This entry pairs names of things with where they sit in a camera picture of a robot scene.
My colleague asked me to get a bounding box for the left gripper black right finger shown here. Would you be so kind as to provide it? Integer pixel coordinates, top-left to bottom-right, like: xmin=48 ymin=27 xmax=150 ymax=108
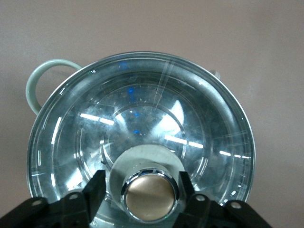
xmin=178 ymin=171 xmax=274 ymax=228

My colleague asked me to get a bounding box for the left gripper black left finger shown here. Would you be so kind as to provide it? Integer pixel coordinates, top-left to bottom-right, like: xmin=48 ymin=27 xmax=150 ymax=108
xmin=0 ymin=170 xmax=106 ymax=228

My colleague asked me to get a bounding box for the glass lid with copper knob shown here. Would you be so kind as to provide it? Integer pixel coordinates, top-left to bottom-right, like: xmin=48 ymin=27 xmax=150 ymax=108
xmin=26 ymin=51 xmax=257 ymax=228

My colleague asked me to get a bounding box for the brown table mat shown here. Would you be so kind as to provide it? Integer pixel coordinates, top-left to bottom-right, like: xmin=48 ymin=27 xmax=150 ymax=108
xmin=0 ymin=0 xmax=304 ymax=228

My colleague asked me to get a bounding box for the steel pot with grey handles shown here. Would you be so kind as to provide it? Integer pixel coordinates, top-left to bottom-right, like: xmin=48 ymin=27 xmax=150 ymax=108
xmin=25 ymin=51 xmax=257 ymax=228

